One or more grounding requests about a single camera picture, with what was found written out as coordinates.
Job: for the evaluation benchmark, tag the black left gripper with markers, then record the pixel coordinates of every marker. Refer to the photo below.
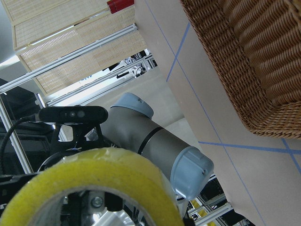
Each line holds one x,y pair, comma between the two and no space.
77,191

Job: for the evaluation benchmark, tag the yellow tape roll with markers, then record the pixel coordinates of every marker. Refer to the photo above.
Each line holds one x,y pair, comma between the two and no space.
141,183

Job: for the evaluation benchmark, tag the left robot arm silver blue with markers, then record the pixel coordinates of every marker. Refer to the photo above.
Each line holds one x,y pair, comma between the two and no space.
129,126

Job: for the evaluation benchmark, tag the brown wicker basket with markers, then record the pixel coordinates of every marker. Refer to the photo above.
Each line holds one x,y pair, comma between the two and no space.
255,48

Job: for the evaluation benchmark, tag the wicker folding screen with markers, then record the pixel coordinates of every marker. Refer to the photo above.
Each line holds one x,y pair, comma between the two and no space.
46,30

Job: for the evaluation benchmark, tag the red tube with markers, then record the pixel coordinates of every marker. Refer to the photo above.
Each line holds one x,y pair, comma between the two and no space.
118,5

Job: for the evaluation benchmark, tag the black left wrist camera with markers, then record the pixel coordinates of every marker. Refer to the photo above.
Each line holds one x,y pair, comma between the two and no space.
76,114

